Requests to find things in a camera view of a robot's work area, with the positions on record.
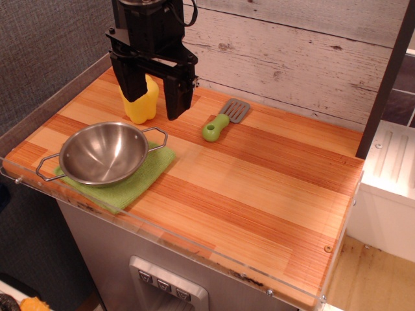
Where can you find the green cloth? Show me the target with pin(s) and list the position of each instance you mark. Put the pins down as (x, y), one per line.
(117, 197)

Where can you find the white toy sink unit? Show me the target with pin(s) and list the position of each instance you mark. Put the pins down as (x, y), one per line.
(383, 211)

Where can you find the clear acrylic edge guard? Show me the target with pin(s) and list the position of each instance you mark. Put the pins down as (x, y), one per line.
(274, 230)

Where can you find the yellow toy pepper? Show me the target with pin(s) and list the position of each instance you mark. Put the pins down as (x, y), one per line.
(144, 108)

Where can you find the dark right shelf post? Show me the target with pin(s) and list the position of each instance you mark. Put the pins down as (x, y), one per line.
(394, 64)

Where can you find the green grey toy spatula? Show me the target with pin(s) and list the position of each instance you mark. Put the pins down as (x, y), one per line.
(233, 111)

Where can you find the grey toy fridge cabinet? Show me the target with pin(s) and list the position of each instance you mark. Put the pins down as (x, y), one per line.
(134, 268)

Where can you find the orange object bottom left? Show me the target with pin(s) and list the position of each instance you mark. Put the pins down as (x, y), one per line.
(33, 304)

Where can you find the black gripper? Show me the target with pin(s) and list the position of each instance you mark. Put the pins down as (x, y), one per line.
(150, 42)

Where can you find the steel bowl with handles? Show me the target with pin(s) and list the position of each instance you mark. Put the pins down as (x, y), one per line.
(106, 153)

